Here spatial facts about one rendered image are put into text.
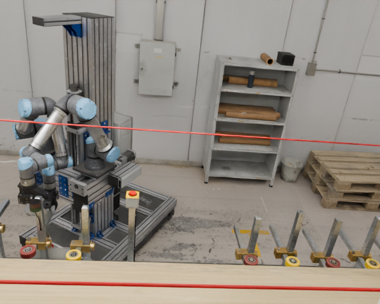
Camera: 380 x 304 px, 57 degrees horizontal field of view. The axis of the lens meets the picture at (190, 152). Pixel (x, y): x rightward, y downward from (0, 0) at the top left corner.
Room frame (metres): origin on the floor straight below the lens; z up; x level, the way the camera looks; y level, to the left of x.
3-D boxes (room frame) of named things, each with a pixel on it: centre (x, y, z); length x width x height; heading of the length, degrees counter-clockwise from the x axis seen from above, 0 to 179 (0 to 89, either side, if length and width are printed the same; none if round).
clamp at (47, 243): (1.56, 0.82, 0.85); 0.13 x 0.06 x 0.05; 97
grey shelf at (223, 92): (4.14, -0.65, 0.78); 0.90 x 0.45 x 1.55; 96
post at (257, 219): (1.71, -0.45, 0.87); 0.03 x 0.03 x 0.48; 7
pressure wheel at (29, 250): (1.44, 0.82, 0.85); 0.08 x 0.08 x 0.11
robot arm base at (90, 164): (2.20, 0.67, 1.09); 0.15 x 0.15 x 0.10
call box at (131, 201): (1.62, 0.29, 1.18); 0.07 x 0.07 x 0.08; 7
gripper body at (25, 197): (1.63, 0.89, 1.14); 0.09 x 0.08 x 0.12; 97
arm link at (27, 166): (1.64, 0.88, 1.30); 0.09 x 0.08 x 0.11; 147
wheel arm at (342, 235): (1.85, -1.14, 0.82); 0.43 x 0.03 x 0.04; 7
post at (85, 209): (1.59, 0.55, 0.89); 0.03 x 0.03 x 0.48; 7
